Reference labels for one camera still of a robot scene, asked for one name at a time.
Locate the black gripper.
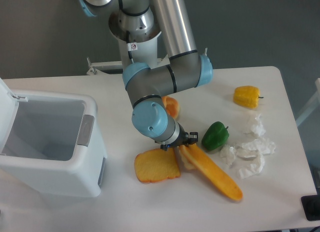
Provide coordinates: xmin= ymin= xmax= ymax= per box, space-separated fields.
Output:
xmin=160 ymin=125 xmax=199 ymax=151

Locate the long orange baguette bread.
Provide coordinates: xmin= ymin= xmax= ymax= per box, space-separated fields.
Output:
xmin=179 ymin=144 xmax=243 ymax=202

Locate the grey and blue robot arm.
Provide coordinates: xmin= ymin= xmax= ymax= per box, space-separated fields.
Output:
xmin=78 ymin=0 xmax=213 ymax=150

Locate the small pale bread piece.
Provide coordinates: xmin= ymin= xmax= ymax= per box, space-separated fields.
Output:
xmin=179 ymin=151 xmax=197 ymax=170

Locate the square toast bread slice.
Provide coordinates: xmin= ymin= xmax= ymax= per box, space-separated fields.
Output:
xmin=134 ymin=148 xmax=181 ymax=183

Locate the round orange bun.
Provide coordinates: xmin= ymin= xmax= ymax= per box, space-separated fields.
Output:
xmin=161 ymin=95 xmax=180 ymax=120

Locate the green bell pepper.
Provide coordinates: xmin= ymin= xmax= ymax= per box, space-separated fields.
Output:
xmin=201 ymin=121 xmax=230 ymax=151

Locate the small crumpled white tissue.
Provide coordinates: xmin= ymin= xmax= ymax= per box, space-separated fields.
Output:
xmin=220 ymin=144 xmax=237 ymax=166

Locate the large crumpled white tissue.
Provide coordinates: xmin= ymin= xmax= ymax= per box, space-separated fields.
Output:
xmin=235 ymin=137 xmax=276 ymax=179

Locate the upper crumpled white tissue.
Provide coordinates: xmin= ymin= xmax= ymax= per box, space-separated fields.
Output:
xmin=243 ymin=113 xmax=266 ymax=138

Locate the yellow bell pepper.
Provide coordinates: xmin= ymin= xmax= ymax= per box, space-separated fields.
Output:
xmin=233 ymin=85 xmax=264 ymax=109

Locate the white trash bin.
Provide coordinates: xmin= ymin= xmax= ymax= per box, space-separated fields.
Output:
xmin=0 ymin=82 xmax=107 ymax=198

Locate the black device at edge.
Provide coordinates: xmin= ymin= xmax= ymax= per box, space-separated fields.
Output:
xmin=300 ymin=194 xmax=320 ymax=221

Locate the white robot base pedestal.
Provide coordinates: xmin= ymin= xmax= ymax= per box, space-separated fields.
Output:
xmin=108 ymin=7 xmax=161 ymax=69

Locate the white metal frame right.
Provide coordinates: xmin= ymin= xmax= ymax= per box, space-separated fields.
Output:
xmin=295 ymin=78 xmax=320 ymax=127

